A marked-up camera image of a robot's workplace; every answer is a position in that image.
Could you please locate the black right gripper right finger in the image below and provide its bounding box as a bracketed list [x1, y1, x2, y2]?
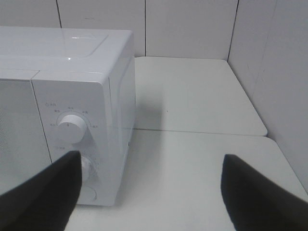
[220, 154, 308, 231]

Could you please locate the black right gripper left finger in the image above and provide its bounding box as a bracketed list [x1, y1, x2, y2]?
[0, 151, 82, 231]

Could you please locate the round white door button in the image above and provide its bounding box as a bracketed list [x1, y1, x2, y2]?
[77, 186, 97, 205]

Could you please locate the white microwave door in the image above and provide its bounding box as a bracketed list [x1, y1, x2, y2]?
[0, 69, 51, 193]

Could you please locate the white dial knob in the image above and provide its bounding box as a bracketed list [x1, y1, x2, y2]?
[81, 156, 98, 184]
[57, 115, 87, 144]

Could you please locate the white microwave oven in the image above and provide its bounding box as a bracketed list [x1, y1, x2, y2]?
[0, 26, 136, 206]

